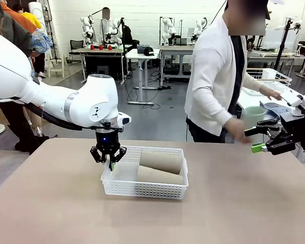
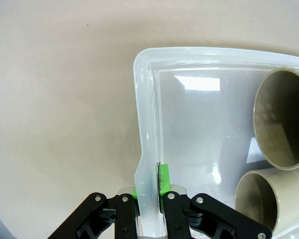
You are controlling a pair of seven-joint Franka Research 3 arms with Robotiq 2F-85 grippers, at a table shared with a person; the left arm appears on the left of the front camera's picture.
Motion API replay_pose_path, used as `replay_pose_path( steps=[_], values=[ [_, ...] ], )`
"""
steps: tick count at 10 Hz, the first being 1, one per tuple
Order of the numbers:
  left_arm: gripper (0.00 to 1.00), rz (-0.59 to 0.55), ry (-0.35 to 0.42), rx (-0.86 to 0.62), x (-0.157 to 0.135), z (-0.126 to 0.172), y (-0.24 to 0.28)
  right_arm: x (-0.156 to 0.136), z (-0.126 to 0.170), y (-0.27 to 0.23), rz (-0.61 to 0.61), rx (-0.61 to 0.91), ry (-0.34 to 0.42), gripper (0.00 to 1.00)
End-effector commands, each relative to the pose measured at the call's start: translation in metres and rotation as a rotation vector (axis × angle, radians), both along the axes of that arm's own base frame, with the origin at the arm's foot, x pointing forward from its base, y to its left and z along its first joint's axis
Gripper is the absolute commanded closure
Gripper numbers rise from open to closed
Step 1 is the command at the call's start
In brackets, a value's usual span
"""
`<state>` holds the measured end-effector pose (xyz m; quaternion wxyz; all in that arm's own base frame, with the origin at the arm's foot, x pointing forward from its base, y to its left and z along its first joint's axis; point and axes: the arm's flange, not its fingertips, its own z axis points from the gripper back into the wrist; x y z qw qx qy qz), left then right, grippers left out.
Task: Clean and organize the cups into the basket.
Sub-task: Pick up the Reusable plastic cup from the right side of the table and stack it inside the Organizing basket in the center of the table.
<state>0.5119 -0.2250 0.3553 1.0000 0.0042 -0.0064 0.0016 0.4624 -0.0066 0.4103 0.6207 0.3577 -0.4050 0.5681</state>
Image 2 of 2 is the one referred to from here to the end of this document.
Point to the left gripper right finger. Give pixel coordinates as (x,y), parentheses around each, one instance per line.
(175,216)

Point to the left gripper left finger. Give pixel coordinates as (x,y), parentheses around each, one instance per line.
(124,216)

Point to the pale green cup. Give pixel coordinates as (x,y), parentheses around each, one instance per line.
(259,201)

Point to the white perforated plastic basket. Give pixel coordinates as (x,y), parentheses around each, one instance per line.
(201,119)

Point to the tall brown cup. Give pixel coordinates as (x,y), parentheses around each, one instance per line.
(284,117)

